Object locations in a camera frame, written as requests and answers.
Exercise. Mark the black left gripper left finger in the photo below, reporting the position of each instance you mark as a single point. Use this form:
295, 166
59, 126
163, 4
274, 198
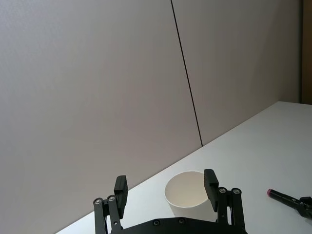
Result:
121, 195

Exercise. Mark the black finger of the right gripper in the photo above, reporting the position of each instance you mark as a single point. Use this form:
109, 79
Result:
306, 207

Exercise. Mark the brown wooden panel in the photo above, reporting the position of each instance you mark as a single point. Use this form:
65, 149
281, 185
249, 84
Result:
306, 48

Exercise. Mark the white paper cup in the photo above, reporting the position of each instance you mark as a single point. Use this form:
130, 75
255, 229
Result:
185, 195

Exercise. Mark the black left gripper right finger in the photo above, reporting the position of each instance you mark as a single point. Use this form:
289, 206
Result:
210, 187

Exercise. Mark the black marker with pink end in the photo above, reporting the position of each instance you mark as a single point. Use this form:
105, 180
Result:
282, 195

